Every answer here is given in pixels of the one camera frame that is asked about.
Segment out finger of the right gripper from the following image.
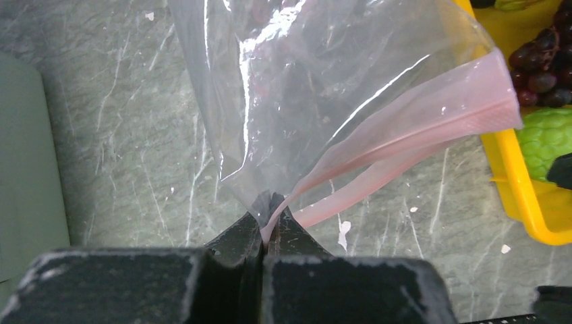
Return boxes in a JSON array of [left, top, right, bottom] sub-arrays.
[[546, 153, 572, 190]]

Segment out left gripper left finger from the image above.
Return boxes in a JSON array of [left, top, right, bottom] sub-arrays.
[[1, 215, 263, 323]]

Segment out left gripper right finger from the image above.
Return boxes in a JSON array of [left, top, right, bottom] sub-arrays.
[[262, 209, 457, 323]]

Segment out purple grape bunch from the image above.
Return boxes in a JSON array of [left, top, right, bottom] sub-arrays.
[[509, 1, 571, 108]]

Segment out yellow plastic tray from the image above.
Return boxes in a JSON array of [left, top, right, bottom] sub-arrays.
[[456, 0, 571, 246]]

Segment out clear zip top bag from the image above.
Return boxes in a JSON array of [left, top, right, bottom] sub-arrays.
[[169, 1, 523, 242]]

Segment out green bumpy citrus fruit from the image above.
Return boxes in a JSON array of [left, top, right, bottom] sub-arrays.
[[515, 108, 571, 182]]

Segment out clear plastic storage box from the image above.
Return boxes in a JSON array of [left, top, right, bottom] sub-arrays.
[[1, 53, 70, 308]]

